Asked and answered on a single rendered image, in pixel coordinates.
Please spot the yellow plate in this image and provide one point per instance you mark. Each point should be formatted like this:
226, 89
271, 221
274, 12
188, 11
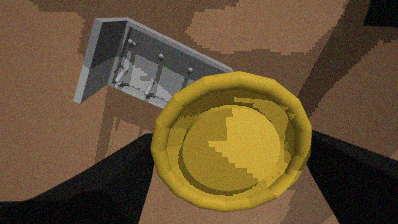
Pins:
231, 141

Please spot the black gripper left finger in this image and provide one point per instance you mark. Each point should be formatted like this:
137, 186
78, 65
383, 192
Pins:
113, 191

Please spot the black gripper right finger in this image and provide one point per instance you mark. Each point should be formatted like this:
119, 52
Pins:
360, 186

